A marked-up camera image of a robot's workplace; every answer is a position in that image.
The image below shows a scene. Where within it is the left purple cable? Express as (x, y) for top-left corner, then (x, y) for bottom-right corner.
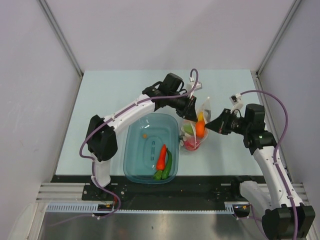
(79, 68), (201, 227)

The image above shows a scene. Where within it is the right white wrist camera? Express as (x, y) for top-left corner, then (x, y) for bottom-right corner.
(229, 93), (244, 112)

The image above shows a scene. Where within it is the right aluminium frame post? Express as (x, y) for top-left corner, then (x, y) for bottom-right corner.
(255, 0), (304, 76)

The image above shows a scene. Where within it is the aluminium frame post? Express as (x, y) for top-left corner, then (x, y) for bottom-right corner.
(36, 0), (84, 79)
(255, 0), (304, 76)

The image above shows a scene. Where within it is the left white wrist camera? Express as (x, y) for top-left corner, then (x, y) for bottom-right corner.
(185, 77), (203, 98)

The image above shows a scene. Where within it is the orange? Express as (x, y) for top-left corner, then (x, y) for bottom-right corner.
(195, 120), (206, 138)

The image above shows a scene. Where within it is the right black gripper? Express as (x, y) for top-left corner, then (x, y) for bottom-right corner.
(204, 108), (250, 136)

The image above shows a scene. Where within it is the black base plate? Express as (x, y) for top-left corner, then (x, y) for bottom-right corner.
(51, 174), (266, 211)

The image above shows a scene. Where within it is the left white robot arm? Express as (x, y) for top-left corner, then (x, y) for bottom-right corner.
(81, 68), (201, 200)

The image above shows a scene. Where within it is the green cucumber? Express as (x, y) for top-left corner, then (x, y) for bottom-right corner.
(161, 148), (173, 180)

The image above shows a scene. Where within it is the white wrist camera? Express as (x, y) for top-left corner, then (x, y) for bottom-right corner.
(185, 77), (203, 98)
(229, 93), (244, 112)

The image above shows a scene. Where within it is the red chili pepper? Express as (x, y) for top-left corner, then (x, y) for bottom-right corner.
(155, 144), (167, 171)

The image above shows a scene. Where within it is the blue transparent plastic bin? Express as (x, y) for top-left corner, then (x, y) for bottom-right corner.
(123, 113), (179, 184)

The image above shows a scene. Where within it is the red apple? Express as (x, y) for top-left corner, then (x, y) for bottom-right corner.
(183, 138), (201, 152)

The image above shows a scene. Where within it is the clear zip top bag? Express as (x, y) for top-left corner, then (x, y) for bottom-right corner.
(179, 97), (212, 147)

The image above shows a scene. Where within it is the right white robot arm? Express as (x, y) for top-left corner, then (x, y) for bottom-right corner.
(205, 103), (316, 240)

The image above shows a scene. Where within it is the green star fruit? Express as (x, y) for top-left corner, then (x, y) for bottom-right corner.
(183, 124), (195, 136)

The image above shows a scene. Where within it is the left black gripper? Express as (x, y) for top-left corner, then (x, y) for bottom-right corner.
(167, 92), (198, 123)

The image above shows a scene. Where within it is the left aluminium frame post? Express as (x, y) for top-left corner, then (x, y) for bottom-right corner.
(36, 0), (84, 79)

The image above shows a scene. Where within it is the aluminium rail left side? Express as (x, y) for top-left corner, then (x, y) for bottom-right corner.
(36, 182), (87, 203)

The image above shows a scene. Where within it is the white cable duct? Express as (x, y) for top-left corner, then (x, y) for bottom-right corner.
(46, 202), (234, 215)

